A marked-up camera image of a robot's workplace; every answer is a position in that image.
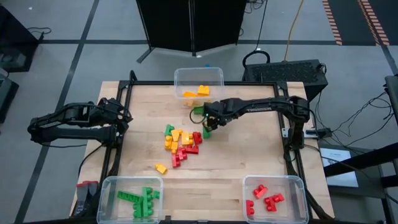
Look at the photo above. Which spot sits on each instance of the white screen tablet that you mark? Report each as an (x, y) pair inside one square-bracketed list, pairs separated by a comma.
[(345, 180)]

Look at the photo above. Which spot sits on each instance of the red zigzag toy block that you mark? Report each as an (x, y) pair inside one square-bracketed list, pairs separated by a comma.
[(271, 202)]

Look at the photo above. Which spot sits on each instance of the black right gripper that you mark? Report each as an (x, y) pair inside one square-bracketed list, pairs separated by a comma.
[(219, 110)]

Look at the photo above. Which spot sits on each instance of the long green toy block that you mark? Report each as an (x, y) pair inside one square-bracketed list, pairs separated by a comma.
[(127, 196), (146, 205)]

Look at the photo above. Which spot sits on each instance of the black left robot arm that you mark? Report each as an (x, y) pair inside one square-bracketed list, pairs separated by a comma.
[(77, 134)]

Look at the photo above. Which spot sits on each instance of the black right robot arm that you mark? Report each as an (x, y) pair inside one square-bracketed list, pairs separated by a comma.
[(264, 105)]

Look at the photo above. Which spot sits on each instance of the black equipment case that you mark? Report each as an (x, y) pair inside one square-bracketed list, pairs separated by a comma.
[(6, 96)]

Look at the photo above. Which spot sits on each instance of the yellow wedge toy block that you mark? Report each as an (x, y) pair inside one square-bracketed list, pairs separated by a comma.
[(176, 135)]

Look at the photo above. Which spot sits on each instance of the black metal stand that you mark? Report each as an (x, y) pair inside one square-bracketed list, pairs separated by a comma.
[(357, 161)]

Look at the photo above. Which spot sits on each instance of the black orange-striped floor mat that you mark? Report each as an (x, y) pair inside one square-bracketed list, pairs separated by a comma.
[(348, 18)]

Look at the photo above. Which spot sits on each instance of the black computer case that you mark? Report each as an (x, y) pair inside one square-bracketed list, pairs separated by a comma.
[(286, 74)]

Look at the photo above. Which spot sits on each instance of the clear plastic bin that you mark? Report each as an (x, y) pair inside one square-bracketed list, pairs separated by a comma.
[(292, 186), (199, 74), (109, 208)]

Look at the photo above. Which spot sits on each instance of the red grey tool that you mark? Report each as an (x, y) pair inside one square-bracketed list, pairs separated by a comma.
[(84, 193)]

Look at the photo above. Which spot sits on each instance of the black equipment cabinet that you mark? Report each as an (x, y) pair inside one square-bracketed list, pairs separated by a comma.
[(12, 31)]

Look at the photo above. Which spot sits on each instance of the orange square toy block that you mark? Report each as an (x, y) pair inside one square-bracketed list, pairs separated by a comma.
[(189, 94)]

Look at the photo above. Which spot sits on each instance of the silver mounting plate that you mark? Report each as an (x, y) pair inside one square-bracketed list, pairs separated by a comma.
[(311, 132)]

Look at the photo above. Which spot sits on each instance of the black folding screen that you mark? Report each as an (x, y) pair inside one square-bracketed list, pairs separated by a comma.
[(174, 25)]

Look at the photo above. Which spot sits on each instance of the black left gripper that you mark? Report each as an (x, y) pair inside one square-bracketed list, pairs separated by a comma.
[(115, 109)]

